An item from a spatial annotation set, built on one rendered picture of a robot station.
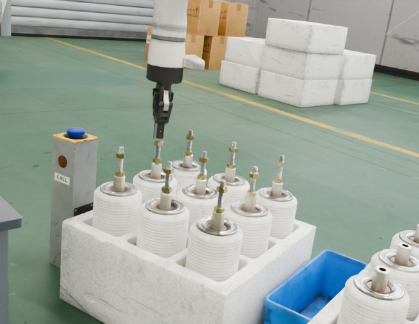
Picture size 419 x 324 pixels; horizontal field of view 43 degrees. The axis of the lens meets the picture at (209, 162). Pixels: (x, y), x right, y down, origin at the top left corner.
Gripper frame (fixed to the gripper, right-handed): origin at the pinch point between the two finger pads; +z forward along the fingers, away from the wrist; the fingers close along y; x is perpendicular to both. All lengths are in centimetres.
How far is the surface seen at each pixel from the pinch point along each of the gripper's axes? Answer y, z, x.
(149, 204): 16.3, 10.2, -3.1
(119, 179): 9.3, 7.9, -8.5
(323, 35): -222, -13, 137
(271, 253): 22.0, 17.4, 20.6
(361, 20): -498, -21, 311
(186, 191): 8.8, 10.1, 5.5
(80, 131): -5.6, 2.6, -16.3
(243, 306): 31.0, 23.2, 13.2
